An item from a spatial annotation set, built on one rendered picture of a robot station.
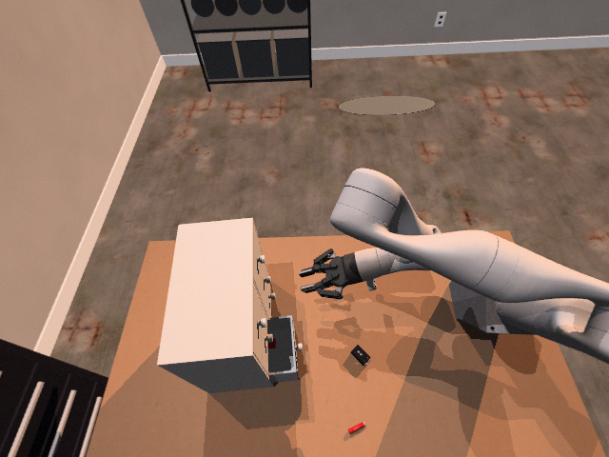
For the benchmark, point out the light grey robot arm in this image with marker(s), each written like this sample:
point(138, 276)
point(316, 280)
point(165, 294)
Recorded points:
point(531, 292)

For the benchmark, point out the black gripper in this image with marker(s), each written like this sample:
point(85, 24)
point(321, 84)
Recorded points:
point(336, 274)

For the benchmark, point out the red battery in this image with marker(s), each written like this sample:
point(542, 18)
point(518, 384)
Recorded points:
point(357, 427)

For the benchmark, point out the black 9v battery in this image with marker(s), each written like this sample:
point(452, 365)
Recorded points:
point(360, 355)

